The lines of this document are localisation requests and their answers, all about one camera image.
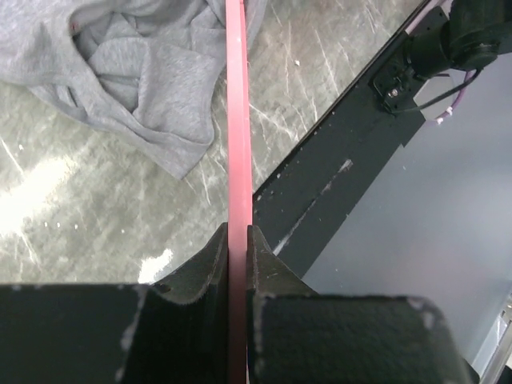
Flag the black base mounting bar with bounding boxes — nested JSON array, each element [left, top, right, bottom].
[[254, 1, 447, 278]]

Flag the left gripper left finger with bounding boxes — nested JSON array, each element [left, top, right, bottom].
[[116, 224, 228, 383]]

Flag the pink plastic hanger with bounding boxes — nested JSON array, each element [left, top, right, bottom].
[[226, 0, 252, 383]]

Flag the grey tank top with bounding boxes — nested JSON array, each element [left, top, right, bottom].
[[0, 0, 268, 181]]

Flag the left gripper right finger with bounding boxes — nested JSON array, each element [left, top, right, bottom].
[[247, 226, 472, 383]]

